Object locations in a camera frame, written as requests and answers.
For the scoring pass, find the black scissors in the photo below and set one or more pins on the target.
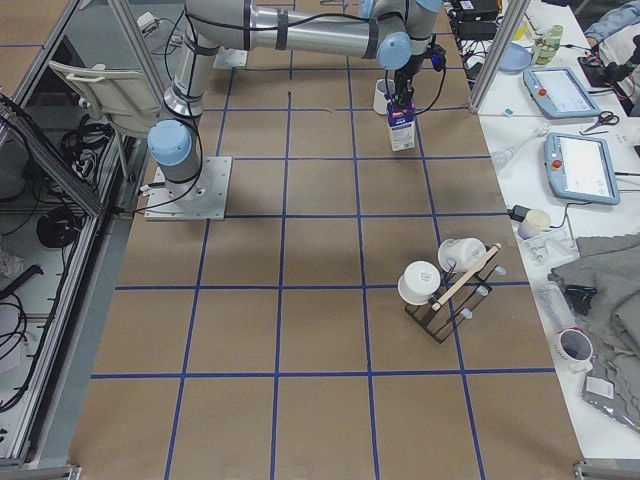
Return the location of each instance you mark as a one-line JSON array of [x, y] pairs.
[[605, 118]]

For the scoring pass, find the green glass jar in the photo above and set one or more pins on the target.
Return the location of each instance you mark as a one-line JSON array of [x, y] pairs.
[[547, 45]]

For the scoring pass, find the grey office chair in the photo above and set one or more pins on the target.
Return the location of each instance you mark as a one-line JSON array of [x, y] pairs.
[[123, 97]]

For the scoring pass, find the right frame post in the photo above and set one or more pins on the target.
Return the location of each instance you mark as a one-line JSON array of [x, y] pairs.
[[514, 13]]

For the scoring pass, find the white paper cup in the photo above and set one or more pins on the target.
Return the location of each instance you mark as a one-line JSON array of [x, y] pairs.
[[534, 223]]

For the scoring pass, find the blue white milk carton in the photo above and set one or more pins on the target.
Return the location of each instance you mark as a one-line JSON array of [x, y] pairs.
[[401, 126]]

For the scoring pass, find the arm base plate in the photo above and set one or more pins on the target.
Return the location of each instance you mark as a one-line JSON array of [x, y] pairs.
[[206, 200]]

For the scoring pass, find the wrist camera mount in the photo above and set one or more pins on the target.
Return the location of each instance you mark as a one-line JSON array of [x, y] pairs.
[[437, 55]]

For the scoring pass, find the far teach pendant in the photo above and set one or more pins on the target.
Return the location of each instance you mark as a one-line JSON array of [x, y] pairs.
[[559, 93]]

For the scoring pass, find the black wire rack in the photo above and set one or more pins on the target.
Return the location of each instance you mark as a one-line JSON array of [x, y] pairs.
[[458, 296]]

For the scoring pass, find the red rimmed white mug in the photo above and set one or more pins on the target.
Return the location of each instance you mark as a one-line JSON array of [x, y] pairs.
[[574, 349]]

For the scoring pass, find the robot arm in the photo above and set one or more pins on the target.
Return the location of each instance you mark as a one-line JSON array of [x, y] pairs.
[[397, 34]]

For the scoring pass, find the grey cloth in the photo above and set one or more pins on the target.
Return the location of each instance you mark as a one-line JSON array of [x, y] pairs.
[[602, 287]]

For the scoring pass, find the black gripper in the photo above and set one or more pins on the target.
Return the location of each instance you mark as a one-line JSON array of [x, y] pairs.
[[404, 78]]

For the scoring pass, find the white cup on rack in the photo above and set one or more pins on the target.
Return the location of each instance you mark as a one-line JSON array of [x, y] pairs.
[[419, 281], [459, 255]]

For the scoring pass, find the near teach pendant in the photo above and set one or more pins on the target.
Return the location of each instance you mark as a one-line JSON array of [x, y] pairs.
[[580, 168]]

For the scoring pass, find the teach pendant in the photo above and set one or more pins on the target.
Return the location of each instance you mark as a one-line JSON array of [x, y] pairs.
[[559, 93], [580, 168]]

